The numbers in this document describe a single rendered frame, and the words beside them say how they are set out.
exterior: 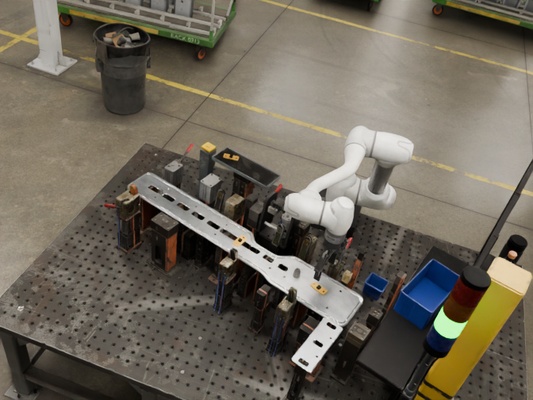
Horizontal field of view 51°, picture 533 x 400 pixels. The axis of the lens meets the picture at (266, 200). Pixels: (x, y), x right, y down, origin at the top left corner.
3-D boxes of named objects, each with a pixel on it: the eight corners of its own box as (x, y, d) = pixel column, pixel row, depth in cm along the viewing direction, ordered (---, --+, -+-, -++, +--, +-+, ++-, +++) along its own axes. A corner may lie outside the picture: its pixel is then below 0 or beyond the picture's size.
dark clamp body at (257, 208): (235, 259, 310) (243, 208, 285) (249, 246, 319) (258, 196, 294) (251, 268, 306) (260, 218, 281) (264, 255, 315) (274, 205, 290)
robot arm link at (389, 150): (358, 184, 339) (394, 192, 336) (354, 209, 334) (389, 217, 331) (375, 122, 268) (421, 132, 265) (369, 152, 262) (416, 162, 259)
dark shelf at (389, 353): (354, 363, 234) (355, 359, 232) (431, 248, 294) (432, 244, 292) (400, 394, 226) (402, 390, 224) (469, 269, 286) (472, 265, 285)
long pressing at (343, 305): (120, 190, 296) (120, 187, 295) (150, 171, 311) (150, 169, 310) (343, 329, 247) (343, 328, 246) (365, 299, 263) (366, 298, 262)
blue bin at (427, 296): (392, 309, 255) (400, 290, 247) (423, 275, 274) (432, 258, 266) (422, 331, 248) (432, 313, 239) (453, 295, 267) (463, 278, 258)
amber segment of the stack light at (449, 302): (438, 313, 138) (446, 298, 134) (447, 297, 142) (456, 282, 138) (464, 328, 135) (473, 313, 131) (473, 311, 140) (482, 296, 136)
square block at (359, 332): (329, 376, 262) (347, 331, 238) (337, 364, 267) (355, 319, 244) (344, 386, 259) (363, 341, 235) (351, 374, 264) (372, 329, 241)
